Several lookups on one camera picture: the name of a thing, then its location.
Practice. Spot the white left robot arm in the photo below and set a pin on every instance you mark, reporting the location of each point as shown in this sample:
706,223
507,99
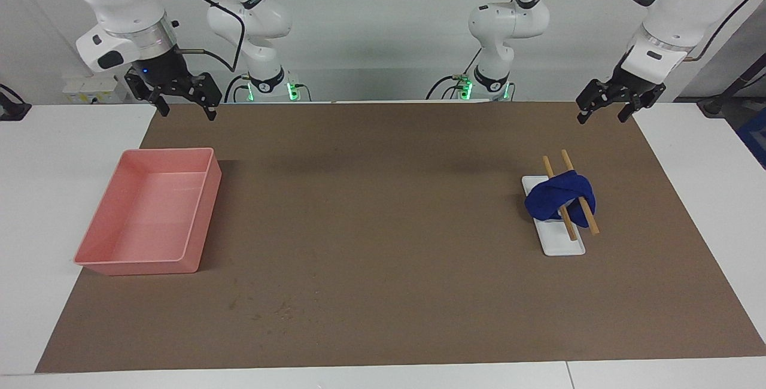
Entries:
688,0

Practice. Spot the blue towel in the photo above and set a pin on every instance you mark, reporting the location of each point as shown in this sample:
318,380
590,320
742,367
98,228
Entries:
556,194

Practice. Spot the wooden rack rod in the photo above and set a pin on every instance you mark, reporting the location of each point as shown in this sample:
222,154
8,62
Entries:
547,166
567,160

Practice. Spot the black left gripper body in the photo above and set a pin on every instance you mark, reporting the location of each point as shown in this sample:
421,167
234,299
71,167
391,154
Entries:
637,81

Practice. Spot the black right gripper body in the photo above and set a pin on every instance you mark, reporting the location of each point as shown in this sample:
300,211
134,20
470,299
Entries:
164,72

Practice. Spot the black clamp mount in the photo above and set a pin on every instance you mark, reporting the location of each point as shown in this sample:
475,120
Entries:
12,111

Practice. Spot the blue crate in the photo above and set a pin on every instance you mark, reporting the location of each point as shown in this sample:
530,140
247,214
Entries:
757,137

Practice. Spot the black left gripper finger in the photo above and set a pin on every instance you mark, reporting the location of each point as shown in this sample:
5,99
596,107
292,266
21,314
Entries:
598,94
635,103

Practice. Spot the white towel rack base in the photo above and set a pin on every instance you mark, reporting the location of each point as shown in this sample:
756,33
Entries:
562,245

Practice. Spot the black tripod leg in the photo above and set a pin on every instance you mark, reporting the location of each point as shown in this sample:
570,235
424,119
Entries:
715,105

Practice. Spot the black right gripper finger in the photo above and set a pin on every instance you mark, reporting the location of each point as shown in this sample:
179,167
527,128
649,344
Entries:
142,87
206,90

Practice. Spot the pink plastic bin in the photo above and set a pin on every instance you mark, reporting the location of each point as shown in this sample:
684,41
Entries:
149,215

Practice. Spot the brown table mat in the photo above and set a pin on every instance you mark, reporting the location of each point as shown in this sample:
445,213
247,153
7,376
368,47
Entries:
383,227

